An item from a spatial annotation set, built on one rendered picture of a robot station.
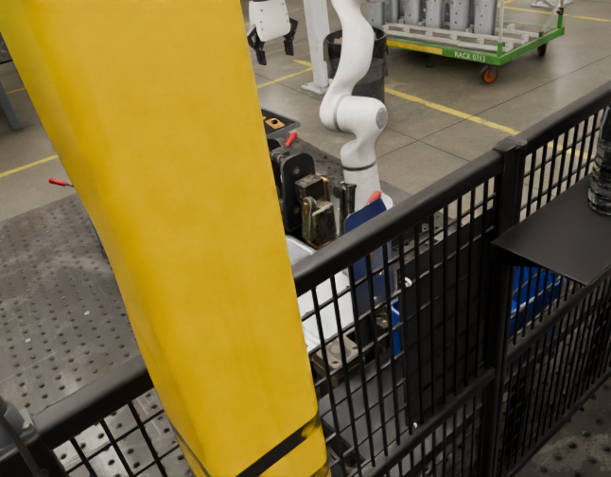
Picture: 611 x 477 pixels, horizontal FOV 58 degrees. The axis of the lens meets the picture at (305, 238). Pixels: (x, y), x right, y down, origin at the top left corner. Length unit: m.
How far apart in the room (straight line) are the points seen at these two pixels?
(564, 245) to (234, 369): 0.51
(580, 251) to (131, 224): 0.59
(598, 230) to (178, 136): 0.62
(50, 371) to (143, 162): 1.65
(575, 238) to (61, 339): 1.62
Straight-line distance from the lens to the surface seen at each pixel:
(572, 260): 0.75
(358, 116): 1.77
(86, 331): 1.99
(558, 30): 5.95
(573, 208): 0.85
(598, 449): 1.48
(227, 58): 0.29
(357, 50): 1.81
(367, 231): 0.58
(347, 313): 1.30
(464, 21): 5.93
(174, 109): 0.28
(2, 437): 0.47
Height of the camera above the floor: 1.87
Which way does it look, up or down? 34 degrees down
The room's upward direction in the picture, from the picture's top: 10 degrees counter-clockwise
